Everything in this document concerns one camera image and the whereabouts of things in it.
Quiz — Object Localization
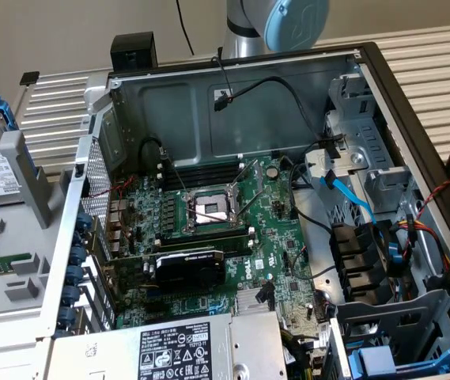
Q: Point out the CPU socket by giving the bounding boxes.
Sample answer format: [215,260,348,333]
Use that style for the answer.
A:
[183,186,248,235]

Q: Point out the metal socket cover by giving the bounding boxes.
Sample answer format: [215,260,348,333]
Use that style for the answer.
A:
[230,158,264,199]

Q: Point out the thin locking lever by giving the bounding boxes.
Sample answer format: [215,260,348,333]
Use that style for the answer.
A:
[160,146,189,196]

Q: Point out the green motherboard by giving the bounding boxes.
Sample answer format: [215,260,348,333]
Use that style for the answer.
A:
[108,154,331,345]

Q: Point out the black graphics card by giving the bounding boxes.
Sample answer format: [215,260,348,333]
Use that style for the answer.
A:
[104,247,228,294]

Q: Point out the open PC case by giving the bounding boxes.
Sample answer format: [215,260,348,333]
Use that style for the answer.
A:
[34,41,450,380]

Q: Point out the silver chipset heatsink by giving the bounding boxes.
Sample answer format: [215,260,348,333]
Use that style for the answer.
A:
[235,288,277,316]

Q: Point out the black plastic shroud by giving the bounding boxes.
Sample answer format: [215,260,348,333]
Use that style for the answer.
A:
[329,221,398,306]

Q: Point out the silver power supply unit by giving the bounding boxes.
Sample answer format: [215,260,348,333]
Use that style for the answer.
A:
[50,310,289,380]

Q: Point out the grey parts rack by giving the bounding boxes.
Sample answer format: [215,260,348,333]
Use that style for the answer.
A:
[0,130,79,329]

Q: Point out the red-black wire with clip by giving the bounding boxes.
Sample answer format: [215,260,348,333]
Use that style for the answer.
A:
[210,57,236,104]

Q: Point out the black angled-plug wire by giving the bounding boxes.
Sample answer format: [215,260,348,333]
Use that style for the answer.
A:
[254,281,276,312]

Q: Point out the thin red wire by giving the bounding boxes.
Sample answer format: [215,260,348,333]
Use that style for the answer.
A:
[89,176,134,199]

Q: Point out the blue flat SATA wire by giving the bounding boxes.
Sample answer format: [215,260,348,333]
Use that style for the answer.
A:
[321,169,378,225]

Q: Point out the thin black looped wire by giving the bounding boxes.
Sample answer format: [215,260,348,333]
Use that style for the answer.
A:
[287,245,340,280]

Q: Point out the thin black wall cable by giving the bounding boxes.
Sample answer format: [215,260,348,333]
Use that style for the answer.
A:
[175,0,196,56]

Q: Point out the black box bracket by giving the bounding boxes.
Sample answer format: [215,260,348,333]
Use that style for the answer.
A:
[110,32,158,72]

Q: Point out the braided yellow-black cable bundle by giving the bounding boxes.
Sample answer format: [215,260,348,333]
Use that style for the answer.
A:
[282,328,316,380]

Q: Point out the black wire with blue plug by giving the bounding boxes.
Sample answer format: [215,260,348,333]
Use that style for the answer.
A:
[382,225,407,275]

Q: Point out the red yellow power wires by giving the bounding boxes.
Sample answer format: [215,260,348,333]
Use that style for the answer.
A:
[390,213,450,278]

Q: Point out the red-black twisted wire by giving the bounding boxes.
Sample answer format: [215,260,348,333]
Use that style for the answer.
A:
[414,177,450,222]

